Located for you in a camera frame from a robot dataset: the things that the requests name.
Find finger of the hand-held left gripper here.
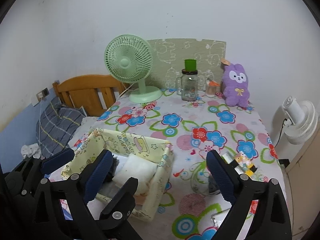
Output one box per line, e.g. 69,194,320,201
4,148,75,199
99,177,139,228

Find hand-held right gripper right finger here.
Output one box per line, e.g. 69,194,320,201
206,150,293,240

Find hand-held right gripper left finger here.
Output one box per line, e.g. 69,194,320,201
26,149,113,240

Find pink packet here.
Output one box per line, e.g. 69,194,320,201
134,192,148,206

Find yellow cartoon tissue pack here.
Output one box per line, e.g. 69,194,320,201
234,152,258,176

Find white face mask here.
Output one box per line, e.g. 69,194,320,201
114,154,158,189

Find yellow fabric storage box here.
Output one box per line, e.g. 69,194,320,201
61,128,174,222

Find white crumpled cloth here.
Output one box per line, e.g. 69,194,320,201
21,144,42,159

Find grey plaid pillow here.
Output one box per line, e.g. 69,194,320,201
36,97,87,155

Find white bed sheet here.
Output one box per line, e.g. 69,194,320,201
80,116,101,131

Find floral tablecloth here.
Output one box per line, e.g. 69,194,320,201
47,87,283,240

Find wooden bed headboard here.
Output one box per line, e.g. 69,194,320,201
52,74,127,117

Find beige door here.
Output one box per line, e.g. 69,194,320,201
285,120,320,232

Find small jar with orange lid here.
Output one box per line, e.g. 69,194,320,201
205,80,218,97

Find purple plush bunny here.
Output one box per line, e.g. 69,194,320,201
220,59,251,107

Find white standing fan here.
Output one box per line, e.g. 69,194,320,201
274,95,318,150

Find glass mug jar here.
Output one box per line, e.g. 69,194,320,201
176,69,199,102

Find green plastic cup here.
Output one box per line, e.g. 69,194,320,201
184,59,197,71

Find green desk fan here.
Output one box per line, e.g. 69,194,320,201
104,34,163,103

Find green printed board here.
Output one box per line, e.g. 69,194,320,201
146,39,227,90

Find wall socket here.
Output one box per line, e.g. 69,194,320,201
36,87,50,101

